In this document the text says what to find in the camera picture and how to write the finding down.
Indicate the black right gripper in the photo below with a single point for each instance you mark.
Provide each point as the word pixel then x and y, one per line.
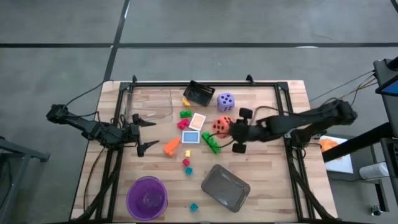
pixel 242 132

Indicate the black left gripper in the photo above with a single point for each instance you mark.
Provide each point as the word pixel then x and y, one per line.
pixel 132 134

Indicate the orange foam die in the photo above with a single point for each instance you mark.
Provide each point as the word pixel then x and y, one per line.
pixel 220 126

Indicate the purple foam die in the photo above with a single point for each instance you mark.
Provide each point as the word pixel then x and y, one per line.
pixel 225 102

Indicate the orange toy piece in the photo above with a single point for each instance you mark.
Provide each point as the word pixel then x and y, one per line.
pixel 171 147

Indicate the magenta toy brick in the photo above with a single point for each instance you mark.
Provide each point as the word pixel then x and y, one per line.
pixel 183 124

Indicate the short green toy brick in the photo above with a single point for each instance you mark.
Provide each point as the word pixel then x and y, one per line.
pixel 185 114

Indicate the blue playing card box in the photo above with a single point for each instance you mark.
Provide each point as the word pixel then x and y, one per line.
pixel 190 137

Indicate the small yellow cube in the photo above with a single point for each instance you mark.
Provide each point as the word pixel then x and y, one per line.
pixel 187 153

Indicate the teal toy cube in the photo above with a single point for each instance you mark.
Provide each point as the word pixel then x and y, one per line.
pixel 193 207
pixel 188 170

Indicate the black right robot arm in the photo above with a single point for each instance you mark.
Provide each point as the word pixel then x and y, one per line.
pixel 311 119

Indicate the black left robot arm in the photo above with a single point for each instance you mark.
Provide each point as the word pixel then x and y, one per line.
pixel 90 127

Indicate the clear plastic container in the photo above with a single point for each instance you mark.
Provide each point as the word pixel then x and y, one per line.
pixel 149 102

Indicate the small red cube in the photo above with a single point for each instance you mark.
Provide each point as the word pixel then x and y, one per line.
pixel 186 162

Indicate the yellow toy block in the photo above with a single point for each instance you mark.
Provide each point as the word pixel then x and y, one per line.
pixel 186 102

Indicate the black mesh basket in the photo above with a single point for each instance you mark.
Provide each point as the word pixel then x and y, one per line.
pixel 199 93

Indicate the grey translucent plastic bin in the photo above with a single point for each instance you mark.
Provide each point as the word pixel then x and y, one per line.
pixel 225 188

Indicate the purple plastic bucket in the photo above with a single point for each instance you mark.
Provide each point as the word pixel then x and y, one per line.
pixel 146 199

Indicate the orange object on sheet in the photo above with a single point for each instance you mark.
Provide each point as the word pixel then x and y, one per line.
pixel 329 144

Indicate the white sheet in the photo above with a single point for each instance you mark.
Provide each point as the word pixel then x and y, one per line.
pixel 339 161

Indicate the black equipment stand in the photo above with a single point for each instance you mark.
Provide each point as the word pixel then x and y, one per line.
pixel 357 141

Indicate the grey metal table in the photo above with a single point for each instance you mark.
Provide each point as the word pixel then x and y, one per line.
pixel 18 152

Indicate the white roll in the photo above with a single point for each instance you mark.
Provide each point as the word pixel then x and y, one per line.
pixel 373 171

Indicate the blue screen monitor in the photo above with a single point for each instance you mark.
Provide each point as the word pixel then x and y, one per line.
pixel 390 88

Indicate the black aluminium table frame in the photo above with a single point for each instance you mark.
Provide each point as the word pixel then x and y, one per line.
pixel 155 84

